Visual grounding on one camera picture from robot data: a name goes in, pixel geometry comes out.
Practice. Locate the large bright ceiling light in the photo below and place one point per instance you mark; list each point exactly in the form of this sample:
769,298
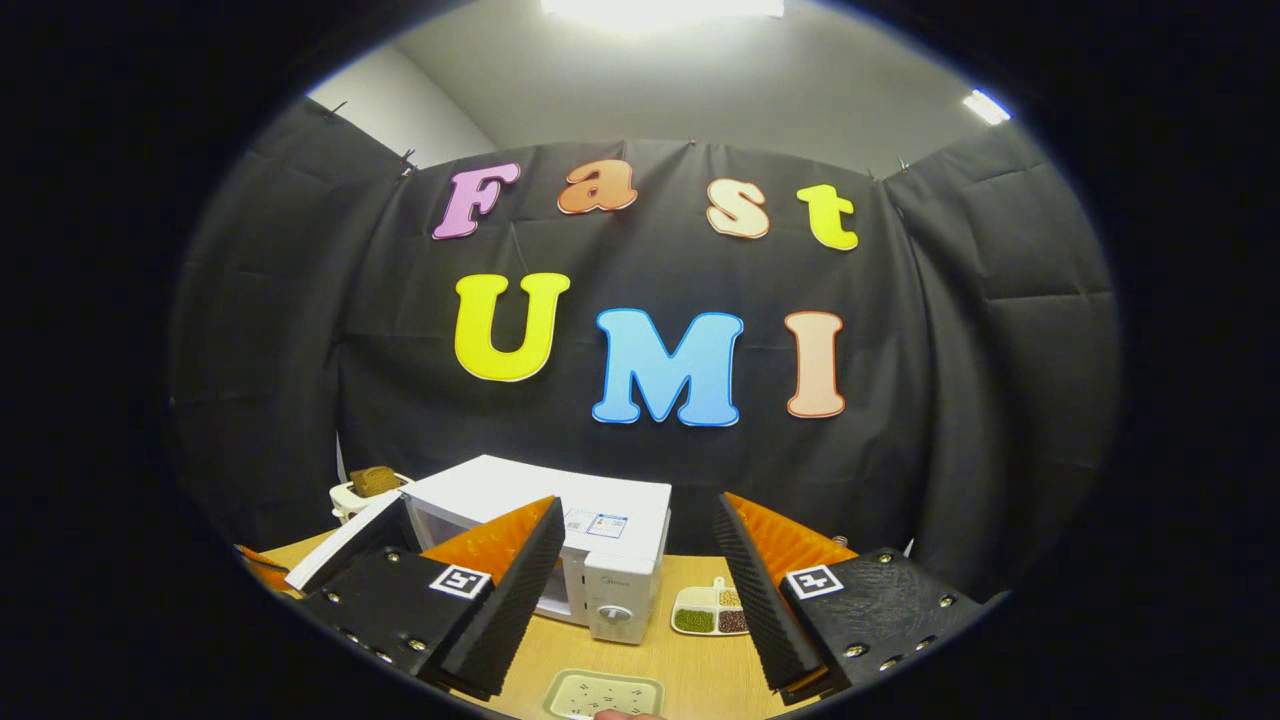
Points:
660,10

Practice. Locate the pale green rectangular tray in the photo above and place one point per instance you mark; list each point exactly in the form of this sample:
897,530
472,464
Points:
600,690

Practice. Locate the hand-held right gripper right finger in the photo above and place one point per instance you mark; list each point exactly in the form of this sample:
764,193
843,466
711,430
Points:
765,610

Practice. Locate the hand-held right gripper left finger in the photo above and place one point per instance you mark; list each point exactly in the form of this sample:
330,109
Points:
510,610

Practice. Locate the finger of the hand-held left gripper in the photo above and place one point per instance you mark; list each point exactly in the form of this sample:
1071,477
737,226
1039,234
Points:
265,570

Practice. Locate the narrow strip ceiling light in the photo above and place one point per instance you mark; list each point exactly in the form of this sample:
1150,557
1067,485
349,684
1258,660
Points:
986,106

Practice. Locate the black backdrop cloth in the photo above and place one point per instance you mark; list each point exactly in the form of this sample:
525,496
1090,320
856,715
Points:
950,350

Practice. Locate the brown toast bread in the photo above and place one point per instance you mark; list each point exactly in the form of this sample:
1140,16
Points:
375,481

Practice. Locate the divided dish of beans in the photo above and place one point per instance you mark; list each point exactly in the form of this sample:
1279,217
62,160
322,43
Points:
700,612

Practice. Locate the white toaster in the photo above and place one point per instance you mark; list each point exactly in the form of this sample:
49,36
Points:
342,500

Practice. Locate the white microwave oven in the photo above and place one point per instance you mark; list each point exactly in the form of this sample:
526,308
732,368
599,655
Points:
520,490

